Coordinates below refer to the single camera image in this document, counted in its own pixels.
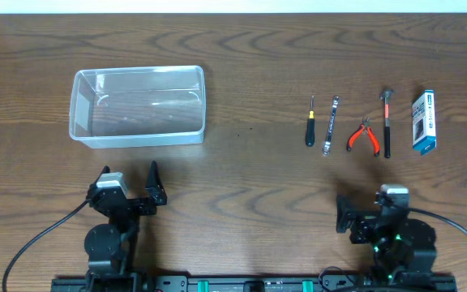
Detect clear plastic container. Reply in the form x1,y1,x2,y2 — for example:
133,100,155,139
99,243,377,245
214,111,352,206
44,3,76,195
69,65,207,148

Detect orange handled pliers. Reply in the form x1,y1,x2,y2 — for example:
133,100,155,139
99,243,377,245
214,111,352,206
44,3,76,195
345,117,381,157

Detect blue white cardboard box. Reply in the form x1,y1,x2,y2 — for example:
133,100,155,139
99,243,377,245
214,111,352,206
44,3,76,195
412,89,437,156

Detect small hammer black orange handle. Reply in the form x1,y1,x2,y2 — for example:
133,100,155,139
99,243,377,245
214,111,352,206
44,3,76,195
380,88,394,158

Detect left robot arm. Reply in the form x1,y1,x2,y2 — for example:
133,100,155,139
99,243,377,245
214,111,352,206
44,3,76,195
84,161,167,291

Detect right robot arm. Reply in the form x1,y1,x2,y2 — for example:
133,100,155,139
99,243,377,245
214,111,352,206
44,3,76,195
336,191,437,290

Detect silver wrench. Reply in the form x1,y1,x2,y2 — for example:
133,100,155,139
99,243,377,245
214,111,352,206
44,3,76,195
322,96,340,156

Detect black yellow screwdriver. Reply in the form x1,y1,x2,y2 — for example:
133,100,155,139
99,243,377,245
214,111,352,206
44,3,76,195
305,95,315,147

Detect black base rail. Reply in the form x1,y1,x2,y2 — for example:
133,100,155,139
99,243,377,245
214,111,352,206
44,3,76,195
50,273,458,292

